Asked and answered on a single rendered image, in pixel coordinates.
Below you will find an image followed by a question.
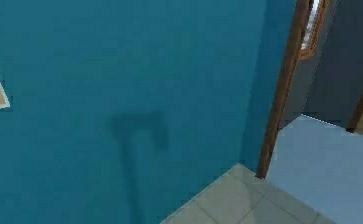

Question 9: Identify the brown wooden door frame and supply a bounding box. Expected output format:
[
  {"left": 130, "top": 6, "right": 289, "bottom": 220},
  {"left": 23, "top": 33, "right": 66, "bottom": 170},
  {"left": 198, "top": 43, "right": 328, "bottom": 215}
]
[
  {"left": 346, "top": 75, "right": 363, "bottom": 134},
  {"left": 255, "top": 0, "right": 314, "bottom": 180}
]

